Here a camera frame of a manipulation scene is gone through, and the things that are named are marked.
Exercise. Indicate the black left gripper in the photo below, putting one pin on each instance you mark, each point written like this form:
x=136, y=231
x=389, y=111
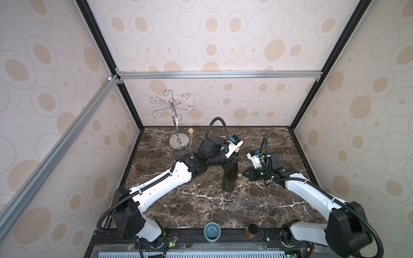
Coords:
x=231, y=161

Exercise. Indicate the small brown black cup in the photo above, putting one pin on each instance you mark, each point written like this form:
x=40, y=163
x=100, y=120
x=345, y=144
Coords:
x=251, y=231

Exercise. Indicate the left diagonal aluminium rail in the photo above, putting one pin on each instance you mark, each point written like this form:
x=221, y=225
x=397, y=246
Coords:
x=32, y=185

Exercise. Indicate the chrome glass holder stand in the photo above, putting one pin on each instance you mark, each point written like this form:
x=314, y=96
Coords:
x=178, y=141

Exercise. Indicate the tall clear corked bottle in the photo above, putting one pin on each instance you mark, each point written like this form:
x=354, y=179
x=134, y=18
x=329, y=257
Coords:
x=191, y=137

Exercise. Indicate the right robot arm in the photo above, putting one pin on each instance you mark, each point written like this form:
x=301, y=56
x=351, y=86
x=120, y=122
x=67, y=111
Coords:
x=347, y=230

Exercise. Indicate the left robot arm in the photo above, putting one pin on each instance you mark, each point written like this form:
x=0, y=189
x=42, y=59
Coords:
x=128, y=205

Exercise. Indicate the dark green wine bottle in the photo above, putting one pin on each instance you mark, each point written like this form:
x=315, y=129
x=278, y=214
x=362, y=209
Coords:
x=230, y=173

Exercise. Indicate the blue grey ceramic cup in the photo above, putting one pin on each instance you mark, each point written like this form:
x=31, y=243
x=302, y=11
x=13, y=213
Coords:
x=212, y=232

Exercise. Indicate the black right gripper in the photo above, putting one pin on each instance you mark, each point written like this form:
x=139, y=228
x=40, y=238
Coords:
x=250, y=173

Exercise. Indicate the horizontal aluminium rail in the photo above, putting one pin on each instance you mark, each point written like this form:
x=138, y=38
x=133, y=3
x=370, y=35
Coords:
x=217, y=75

